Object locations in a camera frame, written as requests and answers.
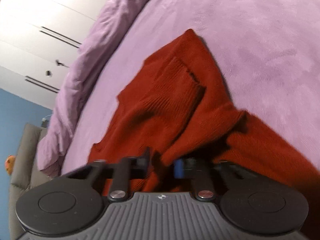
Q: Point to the purple bed sheet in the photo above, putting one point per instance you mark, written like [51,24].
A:
[267,51]

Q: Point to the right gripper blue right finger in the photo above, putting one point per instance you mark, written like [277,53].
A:
[184,168]

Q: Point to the red knit sweater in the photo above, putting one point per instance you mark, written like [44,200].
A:
[177,104]

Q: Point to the white wardrobe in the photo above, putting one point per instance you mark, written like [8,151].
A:
[40,40]

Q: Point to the orange plush toy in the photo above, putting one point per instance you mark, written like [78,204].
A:
[9,164]

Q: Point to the grey upholstered headboard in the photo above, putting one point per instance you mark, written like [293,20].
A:
[25,175]

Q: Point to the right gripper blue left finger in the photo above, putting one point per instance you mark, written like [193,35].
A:
[142,164]

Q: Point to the purple rolled duvet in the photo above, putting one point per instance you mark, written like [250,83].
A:
[87,67]

